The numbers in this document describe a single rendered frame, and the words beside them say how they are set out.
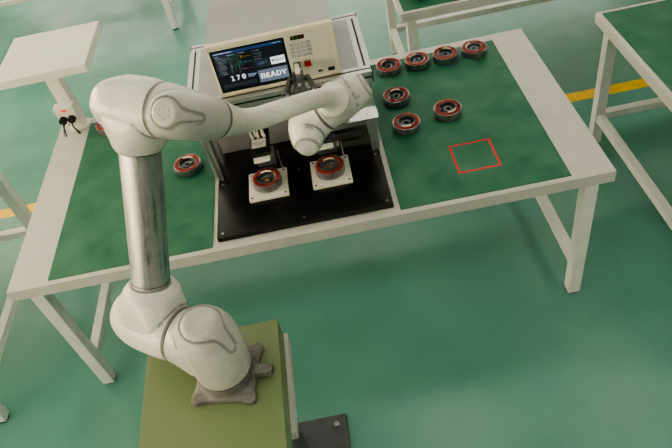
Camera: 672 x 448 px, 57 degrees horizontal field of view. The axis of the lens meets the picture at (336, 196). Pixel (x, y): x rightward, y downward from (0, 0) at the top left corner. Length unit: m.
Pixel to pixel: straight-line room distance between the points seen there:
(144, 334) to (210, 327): 0.21
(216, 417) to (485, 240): 1.73
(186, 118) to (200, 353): 0.59
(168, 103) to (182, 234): 1.06
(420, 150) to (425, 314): 0.79
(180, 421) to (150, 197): 0.62
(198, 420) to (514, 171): 1.35
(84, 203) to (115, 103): 1.24
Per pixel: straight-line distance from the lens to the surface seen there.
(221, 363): 1.65
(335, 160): 2.35
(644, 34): 3.09
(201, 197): 2.48
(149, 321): 1.71
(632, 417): 2.68
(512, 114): 2.58
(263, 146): 2.33
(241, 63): 2.21
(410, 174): 2.34
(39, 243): 2.65
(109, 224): 2.55
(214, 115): 1.43
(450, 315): 2.83
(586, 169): 2.37
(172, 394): 1.87
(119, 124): 1.51
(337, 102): 1.78
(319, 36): 2.18
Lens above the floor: 2.35
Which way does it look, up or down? 44 degrees down
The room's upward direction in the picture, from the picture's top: 13 degrees counter-clockwise
